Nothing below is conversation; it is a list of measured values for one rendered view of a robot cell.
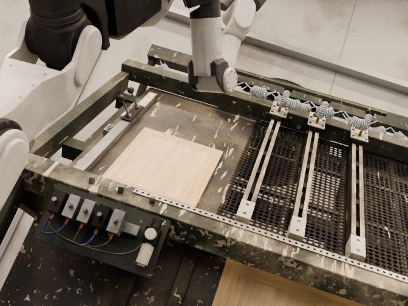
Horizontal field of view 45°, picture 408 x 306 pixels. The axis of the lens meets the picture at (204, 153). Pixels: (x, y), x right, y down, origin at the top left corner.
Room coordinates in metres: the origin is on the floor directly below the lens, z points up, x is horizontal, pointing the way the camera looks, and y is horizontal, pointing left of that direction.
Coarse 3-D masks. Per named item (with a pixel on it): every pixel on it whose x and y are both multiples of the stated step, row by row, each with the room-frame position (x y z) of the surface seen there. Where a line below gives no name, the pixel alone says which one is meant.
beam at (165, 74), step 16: (128, 64) 2.79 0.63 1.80; (144, 64) 2.82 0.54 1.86; (144, 80) 2.82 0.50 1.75; (160, 80) 2.78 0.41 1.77; (176, 80) 2.75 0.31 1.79; (192, 96) 2.78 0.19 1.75; (208, 96) 2.75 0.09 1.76; (224, 96) 2.71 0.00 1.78; (240, 96) 2.70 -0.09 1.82; (240, 112) 2.75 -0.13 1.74; (256, 112) 2.72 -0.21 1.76; (288, 112) 2.65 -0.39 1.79; (304, 112) 2.67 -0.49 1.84; (304, 128) 2.68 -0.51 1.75; (336, 128) 2.61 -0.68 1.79; (368, 144) 2.62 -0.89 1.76; (384, 144) 2.58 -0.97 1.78; (400, 144) 2.55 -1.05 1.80; (400, 160) 2.62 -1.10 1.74
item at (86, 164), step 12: (156, 96) 2.70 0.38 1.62; (144, 108) 2.58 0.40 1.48; (132, 120) 2.47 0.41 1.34; (108, 132) 2.34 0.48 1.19; (120, 132) 2.36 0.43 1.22; (96, 144) 2.26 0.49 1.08; (108, 144) 2.27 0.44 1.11; (84, 156) 2.18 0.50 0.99; (96, 156) 2.19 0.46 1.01; (84, 168) 2.12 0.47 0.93
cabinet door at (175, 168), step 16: (144, 128) 2.46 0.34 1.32; (144, 144) 2.36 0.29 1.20; (160, 144) 2.38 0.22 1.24; (176, 144) 2.40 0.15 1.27; (192, 144) 2.41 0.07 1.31; (128, 160) 2.24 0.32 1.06; (144, 160) 2.26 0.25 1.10; (160, 160) 2.28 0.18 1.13; (176, 160) 2.30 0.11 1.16; (192, 160) 2.32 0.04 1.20; (208, 160) 2.33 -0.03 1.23; (112, 176) 2.15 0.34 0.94; (128, 176) 2.17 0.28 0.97; (144, 176) 2.18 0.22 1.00; (160, 176) 2.20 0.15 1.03; (176, 176) 2.21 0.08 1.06; (192, 176) 2.23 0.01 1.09; (208, 176) 2.24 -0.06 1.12; (160, 192) 2.11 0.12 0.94; (176, 192) 2.13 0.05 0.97; (192, 192) 2.14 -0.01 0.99
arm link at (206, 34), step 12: (192, 24) 1.21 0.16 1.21; (204, 24) 1.19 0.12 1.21; (216, 24) 1.20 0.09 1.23; (192, 36) 1.24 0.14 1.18; (204, 36) 1.21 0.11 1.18; (216, 36) 1.22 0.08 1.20; (192, 48) 1.26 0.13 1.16; (204, 48) 1.23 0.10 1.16; (216, 48) 1.24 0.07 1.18; (192, 60) 1.29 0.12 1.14; (204, 60) 1.25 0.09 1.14; (216, 60) 1.25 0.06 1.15; (192, 72) 1.31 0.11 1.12; (204, 72) 1.28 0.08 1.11; (216, 72) 1.27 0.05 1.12; (228, 72) 1.28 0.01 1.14; (228, 84) 1.30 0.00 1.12
